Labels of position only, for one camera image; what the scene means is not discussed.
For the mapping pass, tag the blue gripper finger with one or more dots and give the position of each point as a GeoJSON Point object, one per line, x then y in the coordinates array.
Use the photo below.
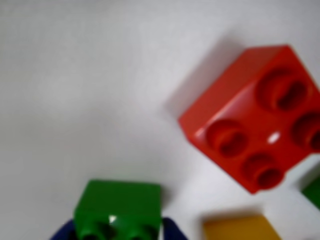
{"type": "Point", "coordinates": [172, 231]}
{"type": "Point", "coordinates": [63, 232]}

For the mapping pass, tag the green 2x2 building block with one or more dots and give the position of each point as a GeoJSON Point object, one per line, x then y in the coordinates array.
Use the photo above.
{"type": "Point", "coordinates": [120, 207]}

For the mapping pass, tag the yellow building block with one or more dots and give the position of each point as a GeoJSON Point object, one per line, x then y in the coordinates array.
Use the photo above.
{"type": "Point", "coordinates": [240, 228]}

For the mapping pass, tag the red 2x2 building block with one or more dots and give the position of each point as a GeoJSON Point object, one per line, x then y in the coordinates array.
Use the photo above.
{"type": "Point", "coordinates": [252, 120]}

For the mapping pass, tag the dark green building block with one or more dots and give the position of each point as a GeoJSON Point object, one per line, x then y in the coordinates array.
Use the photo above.
{"type": "Point", "coordinates": [313, 192]}

